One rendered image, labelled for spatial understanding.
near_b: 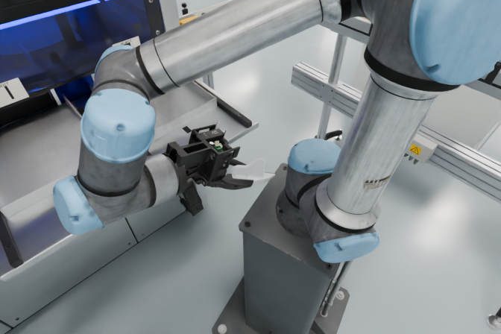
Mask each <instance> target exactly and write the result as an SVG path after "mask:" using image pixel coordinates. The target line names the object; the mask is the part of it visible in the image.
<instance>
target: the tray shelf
mask: <svg viewBox="0 0 501 334"><path fill-rule="evenodd" d="M196 81H197V82H198V83H199V84H201V85H202V86H204V87H205V88H207V89H208V90H209V91H210V92H212V93H213V94H215V95H217V96H218V97H219V98H220V99H222V100H223V101H225V102H226V103H228V104H229V105H230V106H231V107H233V108H234V109H236V110H237V111H239V112H240V113H241V114H242V115H244V116H246V117H247V118H248V119H250V120H251V121H252V126H251V127H249V128H246V127H245V126H244V125H243V124H241V123H240V122H238V121H237V120H236V119H234V118H233V117H232V116H231V115H229V114H228V113H226V112H225V111H223V110H222V109H221V108H220V107H218V106H217V107H216V108H215V109H213V110H210V111H209V112H208V113H205V114H203V115H202V116H199V117H197V118H196V119H194V120H192V121H190V122H188V123H186V124H184V125H183V126H181V127H179V128H177V129H175V130H173V131H171V132H170V133H167V134H166V135H164V136H161V137H160V138H158V139H156V140H154V141H153V142H152V143H151V146H150V148H149V150H148V151H149V152H150V153H151V154H152V155H153V154H161V153H165V152H166V149H167V145H168V143H170V142H176V143H177V144H178V145H179V146H184V145H188V144H189V139H190V136H191V132H190V133H187V132H186V131H184V130H183V129H182V128H183V127H185V126H187V127H188V128H189V129H191V130H193V129H196V128H200V127H206V126H209V125H214V124H216V122H217V121H218V120H220V123H219V129H220V130H226V133H225V135H224V138H225V139H226V140H227V141H228V142H229V143H228V145H230V144H231V143H233V142H235V141H236V140H238V139H240V138H241V137H243V136H244V135H246V134H248V133H250V132H251V131H252V130H254V129H256V128H258V127H259V122H258V121H257V120H256V119H254V118H252V117H251V116H249V115H248V114H247V113H246V112H244V111H243V110H241V109H240V108H238V107H237V106H236V105H234V104H233V103H231V102H230V101H228V100H227V99H226V98H224V97H223V96H222V95H220V94H218V93H217V92H216V91H215V90H213V89H211V88H210V87H209V86H207V85H206V84H205V83H203V82H202V81H200V80H199V79H197V80H196ZM91 94H92V93H91ZM91 94H89V95H86V96H84V97H82V98H79V99H76V100H74V101H71V103H72V105H73V106H74V107H75V109H77V108H79V107H82V108H84V109H85V106H86V103H87V101H88V100H89V98H90V96H91ZM4 217H5V216H4ZM5 220H6V222H7V225H8V227H9V228H10V231H11V234H12V236H13V239H14V241H15V243H16V246H17V248H18V250H19V253H20V255H21V257H22V260H23V262H24V263H23V264H22V265H20V266H19V267H18V268H13V267H12V266H11V265H10V263H9V262H8V259H7V256H6V253H5V252H4V248H3V246H2V243H1V240H0V279H1V280H2V281H4V282H6V281H8V280H9V279H11V278H13V277H15V276H16V275H17V274H19V273H21V272H23V271H24V270H25V269H27V268H29V267H31V266H32V265H34V264H36V263H37V262H39V261H40V260H42V259H44V258H46V257H47V256H49V255H50V254H52V253H53V252H55V251H57V250H59V249H60V248H62V247H63V246H65V245H67V244H68V243H70V242H72V241H73V240H75V239H76V238H78V237H79V236H82V235H83V234H84V233H83V234H80V235H73V234H71V233H69V232H68V231H67V230H66V229H65V227H64V226H63V225H62V223H61V221H60V219H59V216H58V214H57V210H56V208H55V205H54V199H53V194H52V195H50V196H48V197H47V198H44V199H42V200H41V201H38V202H37V203H35V204H33V205H31V206H29V207H27V208H25V209H24V210H22V211H20V212H18V213H16V214H14V215H12V216H11V217H9V218H6V217H5Z"/></svg>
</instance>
